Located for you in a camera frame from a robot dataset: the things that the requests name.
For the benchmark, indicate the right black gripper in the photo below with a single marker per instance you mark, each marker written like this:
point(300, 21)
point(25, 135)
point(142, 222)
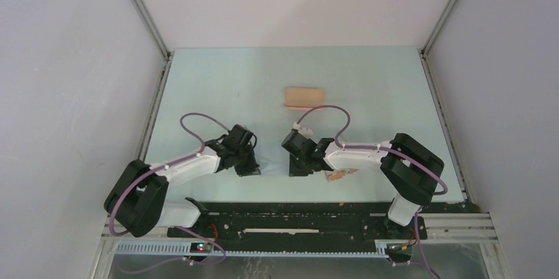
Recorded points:
point(295, 171)

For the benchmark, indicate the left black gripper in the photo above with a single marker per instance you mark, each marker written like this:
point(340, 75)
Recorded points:
point(252, 167)

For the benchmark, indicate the orange tinted sunglasses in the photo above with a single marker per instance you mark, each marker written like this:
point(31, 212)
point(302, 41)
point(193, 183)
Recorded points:
point(336, 175)

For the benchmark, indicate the pink glasses case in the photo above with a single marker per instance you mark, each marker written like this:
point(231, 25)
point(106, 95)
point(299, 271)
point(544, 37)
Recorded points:
point(303, 98)

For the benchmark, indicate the light blue cleaning cloth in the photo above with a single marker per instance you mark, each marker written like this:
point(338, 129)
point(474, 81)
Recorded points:
point(274, 163)

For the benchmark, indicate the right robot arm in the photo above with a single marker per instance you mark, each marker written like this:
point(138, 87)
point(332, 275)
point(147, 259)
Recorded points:
point(413, 170)

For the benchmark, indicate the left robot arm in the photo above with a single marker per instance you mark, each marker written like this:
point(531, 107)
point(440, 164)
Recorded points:
point(139, 201)

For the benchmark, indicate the left controller board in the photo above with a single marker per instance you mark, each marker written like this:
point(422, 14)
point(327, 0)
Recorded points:
point(201, 247)

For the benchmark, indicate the controller board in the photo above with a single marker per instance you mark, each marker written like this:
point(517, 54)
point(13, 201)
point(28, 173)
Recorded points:
point(399, 250)
point(201, 247)

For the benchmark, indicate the right controller board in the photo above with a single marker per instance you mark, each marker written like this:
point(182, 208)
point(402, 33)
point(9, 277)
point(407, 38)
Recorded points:
point(399, 250)

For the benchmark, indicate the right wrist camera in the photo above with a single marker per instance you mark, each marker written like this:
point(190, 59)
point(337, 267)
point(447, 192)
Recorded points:
point(305, 131)

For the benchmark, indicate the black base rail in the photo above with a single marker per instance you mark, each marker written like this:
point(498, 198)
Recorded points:
point(313, 225)

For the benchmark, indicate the white cable duct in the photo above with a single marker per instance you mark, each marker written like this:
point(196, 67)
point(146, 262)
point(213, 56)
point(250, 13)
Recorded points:
point(189, 248)

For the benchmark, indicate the aluminium extrusion rail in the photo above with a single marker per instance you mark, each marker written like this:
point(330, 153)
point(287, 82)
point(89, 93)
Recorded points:
point(459, 228)

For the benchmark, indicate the left aluminium frame post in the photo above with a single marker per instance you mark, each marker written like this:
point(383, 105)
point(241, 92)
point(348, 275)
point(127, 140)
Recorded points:
point(151, 27)

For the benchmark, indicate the aluminium frame post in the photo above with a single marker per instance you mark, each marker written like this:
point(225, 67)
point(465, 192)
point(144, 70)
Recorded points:
point(151, 27)
point(439, 26)

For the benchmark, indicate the right aluminium frame post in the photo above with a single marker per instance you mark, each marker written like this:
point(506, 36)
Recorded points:
point(439, 26)

